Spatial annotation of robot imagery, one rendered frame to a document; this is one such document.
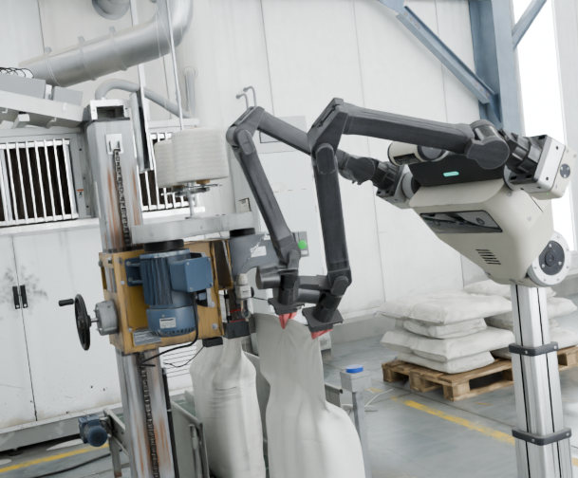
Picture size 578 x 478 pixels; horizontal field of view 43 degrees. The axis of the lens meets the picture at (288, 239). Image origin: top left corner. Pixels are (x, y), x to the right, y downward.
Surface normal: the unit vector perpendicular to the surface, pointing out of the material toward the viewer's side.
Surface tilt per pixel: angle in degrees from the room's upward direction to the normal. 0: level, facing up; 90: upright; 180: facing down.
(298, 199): 90
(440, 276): 90
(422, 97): 90
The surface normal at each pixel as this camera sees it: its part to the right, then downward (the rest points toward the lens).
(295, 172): 0.42, 0.00
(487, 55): -0.90, 0.12
